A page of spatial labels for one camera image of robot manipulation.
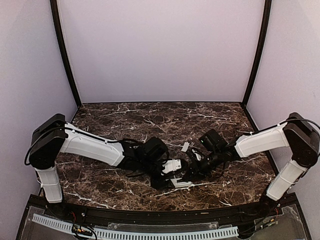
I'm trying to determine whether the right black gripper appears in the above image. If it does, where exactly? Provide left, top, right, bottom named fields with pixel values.
left=182, top=149, right=222, bottom=182

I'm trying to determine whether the white remote control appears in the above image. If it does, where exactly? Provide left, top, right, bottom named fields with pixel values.
left=170, top=177, right=194, bottom=189

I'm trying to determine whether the white battery cover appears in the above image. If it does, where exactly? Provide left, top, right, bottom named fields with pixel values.
left=181, top=142, right=190, bottom=153

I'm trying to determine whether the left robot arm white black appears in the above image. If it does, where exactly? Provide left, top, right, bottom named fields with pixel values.
left=24, top=113, right=179, bottom=218

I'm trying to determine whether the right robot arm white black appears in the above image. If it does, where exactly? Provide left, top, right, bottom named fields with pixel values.
left=182, top=112, right=320, bottom=217

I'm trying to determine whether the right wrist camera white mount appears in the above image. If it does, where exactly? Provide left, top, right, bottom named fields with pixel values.
left=189, top=148, right=204, bottom=162

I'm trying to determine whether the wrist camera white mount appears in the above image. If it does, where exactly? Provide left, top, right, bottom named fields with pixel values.
left=161, top=159, right=188, bottom=175
left=189, top=148, right=204, bottom=162

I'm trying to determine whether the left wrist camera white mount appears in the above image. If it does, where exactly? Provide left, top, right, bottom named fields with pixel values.
left=161, top=159, right=188, bottom=175

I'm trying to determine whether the black front rail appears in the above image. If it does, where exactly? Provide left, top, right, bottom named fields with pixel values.
left=44, top=202, right=278, bottom=226

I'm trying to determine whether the white slotted cable duct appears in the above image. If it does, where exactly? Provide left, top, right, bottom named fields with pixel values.
left=32, top=213, right=239, bottom=240

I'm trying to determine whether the right black frame post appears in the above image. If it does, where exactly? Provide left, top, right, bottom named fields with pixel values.
left=241, top=0, right=272, bottom=109

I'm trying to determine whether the black frame post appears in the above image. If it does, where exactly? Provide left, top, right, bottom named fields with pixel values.
left=241, top=0, right=272, bottom=109
left=49, top=0, right=82, bottom=108

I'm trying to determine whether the left black frame post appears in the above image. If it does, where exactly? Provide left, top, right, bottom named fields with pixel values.
left=49, top=0, right=82, bottom=108

